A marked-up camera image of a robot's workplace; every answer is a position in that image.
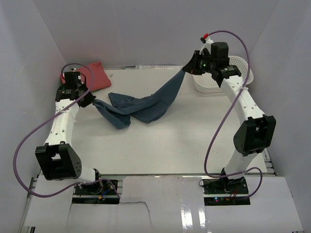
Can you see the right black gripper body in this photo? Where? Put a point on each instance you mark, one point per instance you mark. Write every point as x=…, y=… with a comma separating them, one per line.
x=206, y=65

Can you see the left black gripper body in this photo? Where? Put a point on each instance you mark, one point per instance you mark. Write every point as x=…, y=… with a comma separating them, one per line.
x=82, y=104

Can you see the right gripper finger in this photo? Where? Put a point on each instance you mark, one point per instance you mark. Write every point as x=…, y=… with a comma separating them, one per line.
x=189, y=68
x=195, y=60

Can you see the blue t shirt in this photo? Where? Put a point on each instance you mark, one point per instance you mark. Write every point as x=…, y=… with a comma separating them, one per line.
x=147, y=109

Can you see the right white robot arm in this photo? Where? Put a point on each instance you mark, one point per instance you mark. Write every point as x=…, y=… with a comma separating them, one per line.
x=256, y=128

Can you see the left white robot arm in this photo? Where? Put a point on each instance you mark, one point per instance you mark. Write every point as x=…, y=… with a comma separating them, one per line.
x=57, y=159

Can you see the white plastic laundry basket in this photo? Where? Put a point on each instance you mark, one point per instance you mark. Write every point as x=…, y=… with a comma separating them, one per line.
x=205, y=84

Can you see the folded red t shirt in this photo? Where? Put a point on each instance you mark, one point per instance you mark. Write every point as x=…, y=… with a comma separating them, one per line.
x=100, y=78

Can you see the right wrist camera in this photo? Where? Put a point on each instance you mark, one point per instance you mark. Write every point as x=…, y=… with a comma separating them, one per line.
x=207, y=41

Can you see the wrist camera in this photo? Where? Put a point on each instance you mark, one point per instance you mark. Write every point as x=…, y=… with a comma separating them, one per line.
x=207, y=41
x=71, y=78

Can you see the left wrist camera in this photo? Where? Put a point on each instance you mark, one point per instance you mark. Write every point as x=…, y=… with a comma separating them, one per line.
x=71, y=78

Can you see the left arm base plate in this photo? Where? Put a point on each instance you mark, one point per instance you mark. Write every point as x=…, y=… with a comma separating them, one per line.
x=100, y=193

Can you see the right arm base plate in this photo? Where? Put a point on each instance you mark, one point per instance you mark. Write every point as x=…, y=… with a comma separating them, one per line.
x=225, y=192

